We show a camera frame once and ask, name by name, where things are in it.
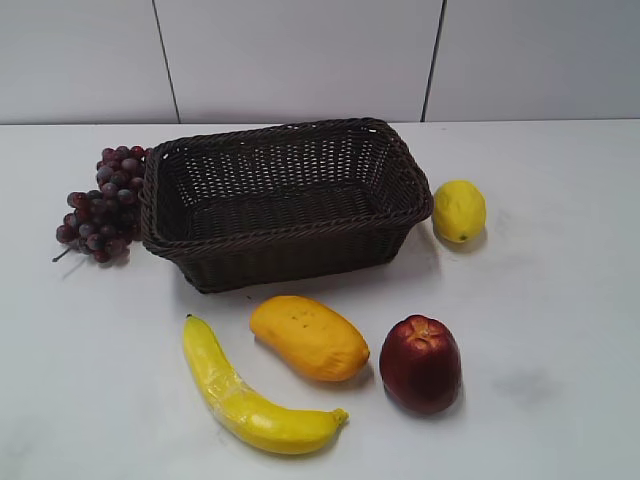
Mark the yellow banana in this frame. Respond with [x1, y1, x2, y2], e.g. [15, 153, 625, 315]
[183, 314, 349, 455]

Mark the red apple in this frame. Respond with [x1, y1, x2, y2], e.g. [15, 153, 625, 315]
[379, 314, 462, 415]

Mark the purple grape bunch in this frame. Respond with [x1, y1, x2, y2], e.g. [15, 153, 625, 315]
[56, 145, 152, 264]

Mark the orange mango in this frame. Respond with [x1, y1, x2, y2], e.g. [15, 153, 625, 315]
[249, 295, 370, 382]

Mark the yellow lemon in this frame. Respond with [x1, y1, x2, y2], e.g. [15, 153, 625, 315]
[432, 180, 487, 243]

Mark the dark brown wicker basket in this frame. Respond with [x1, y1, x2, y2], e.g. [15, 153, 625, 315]
[141, 118, 434, 293]

